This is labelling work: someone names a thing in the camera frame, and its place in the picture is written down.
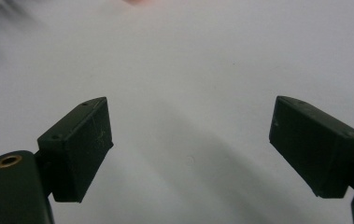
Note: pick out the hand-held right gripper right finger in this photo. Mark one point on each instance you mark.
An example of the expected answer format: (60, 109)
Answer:
(311, 146)

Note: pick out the orange ball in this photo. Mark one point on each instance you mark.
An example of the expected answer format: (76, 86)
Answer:
(138, 1)

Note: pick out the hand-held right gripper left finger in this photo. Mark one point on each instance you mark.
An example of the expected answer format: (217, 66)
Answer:
(78, 149)

